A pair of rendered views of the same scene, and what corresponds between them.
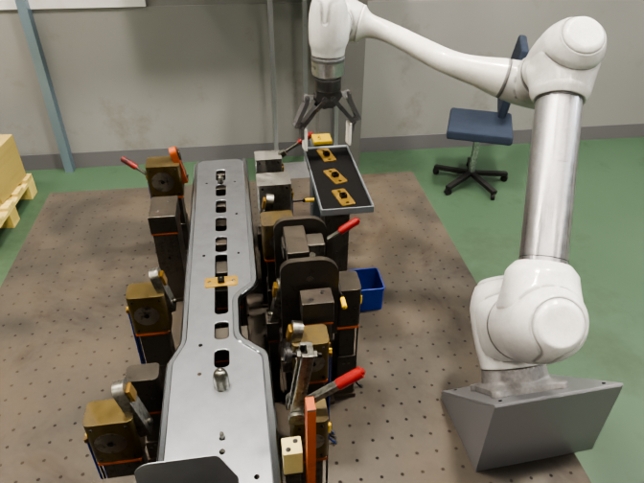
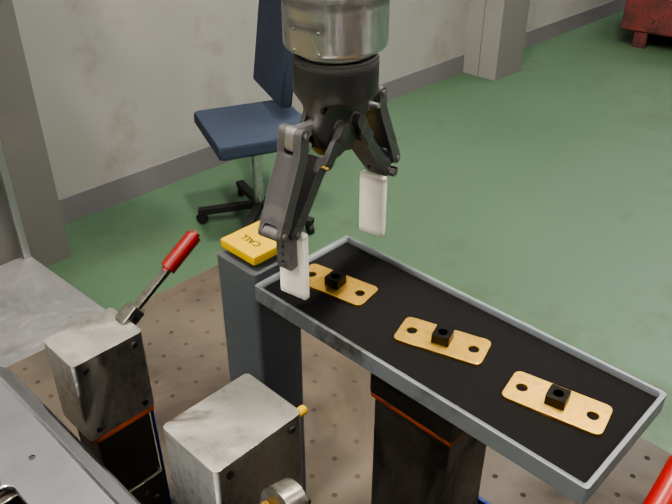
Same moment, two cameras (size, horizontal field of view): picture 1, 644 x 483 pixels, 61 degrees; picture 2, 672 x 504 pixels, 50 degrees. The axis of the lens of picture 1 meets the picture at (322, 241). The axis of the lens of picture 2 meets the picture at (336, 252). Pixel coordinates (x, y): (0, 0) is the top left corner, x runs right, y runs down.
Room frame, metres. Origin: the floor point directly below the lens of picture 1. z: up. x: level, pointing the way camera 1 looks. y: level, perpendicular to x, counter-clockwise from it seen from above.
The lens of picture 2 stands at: (1.01, 0.35, 1.59)
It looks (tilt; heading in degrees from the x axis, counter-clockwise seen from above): 32 degrees down; 323
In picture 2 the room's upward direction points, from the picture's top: straight up
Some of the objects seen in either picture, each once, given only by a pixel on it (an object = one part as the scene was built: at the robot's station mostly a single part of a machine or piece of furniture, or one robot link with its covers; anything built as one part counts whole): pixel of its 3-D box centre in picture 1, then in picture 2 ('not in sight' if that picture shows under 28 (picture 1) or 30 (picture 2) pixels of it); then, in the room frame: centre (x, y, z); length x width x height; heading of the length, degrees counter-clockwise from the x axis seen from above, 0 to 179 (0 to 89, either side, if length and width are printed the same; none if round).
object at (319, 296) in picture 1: (316, 362); not in sight; (0.90, 0.01, 0.91); 0.07 x 0.05 x 0.42; 99
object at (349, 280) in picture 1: (349, 337); not in sight; (1.01, -0.07, 0.89); 0.09 x 0.08 x 0.38; 99
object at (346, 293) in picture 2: (326, 153); (335, 281); (1.50, -0.01, 1.17); 0.08 x 0.04 x 0.01; 19
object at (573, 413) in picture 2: (343, 195); (557, 398); (1.25, -0.06, 1.17); 0.08 x 0.04 x 0.01; 20
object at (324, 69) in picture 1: (328, 65); (335, 17); (1.50, -0.01, 1.43); 0.09 x 0.09 x 0.06
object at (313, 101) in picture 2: (327, 91); (335, 102); (1.50, -0.01, 1.36); 0.08 x 0.07 x 0.09; 109
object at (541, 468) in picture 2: (335, 176); (439, 341); (1.37, -0.04, 1.16); 0.37 x 0.14 x 0.02; 9
